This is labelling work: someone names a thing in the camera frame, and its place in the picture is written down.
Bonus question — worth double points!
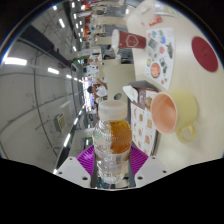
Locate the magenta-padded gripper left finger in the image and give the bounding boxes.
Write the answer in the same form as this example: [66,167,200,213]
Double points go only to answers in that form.
[53,144,98,189]

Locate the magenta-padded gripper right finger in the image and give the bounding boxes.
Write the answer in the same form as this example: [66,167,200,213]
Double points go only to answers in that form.
[128,144,169,189]

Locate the clear tea bottle white cap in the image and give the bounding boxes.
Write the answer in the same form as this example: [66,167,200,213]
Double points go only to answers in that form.
[92,99,133,185]

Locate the printed paper tray liner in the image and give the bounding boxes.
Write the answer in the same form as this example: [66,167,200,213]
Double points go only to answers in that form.
[130,89,158,156]

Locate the ceiling air unit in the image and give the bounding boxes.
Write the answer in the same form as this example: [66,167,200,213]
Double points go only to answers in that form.
[54,113,68,134]

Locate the yellow mug peach inside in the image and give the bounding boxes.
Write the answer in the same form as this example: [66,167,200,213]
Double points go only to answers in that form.
[149,90,198,144]

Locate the crumpled white napkin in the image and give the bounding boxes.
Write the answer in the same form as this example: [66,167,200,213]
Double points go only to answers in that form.
[122,84,139,103]

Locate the person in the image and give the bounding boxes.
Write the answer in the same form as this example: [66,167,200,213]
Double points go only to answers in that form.
[86,83,108,101]

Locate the beige cafeteria chairs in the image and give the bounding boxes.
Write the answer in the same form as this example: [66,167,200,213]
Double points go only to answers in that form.
[88,0,134,104]

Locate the colourful sticker sheet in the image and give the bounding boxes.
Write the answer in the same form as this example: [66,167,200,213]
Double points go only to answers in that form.
[144,27,176,91]

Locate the ceiling lights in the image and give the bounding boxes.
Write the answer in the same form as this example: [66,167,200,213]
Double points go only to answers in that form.
[3,0,88,148]

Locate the flat round red coaster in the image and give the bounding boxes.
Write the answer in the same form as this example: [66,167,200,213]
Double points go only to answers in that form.
[190,35,219,73]

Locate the red paper cup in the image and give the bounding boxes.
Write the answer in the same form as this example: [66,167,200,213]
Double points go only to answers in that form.
[110,28,148,51]

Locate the small red sauce packet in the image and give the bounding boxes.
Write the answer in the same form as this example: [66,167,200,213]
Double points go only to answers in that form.
[148,14,164,27]

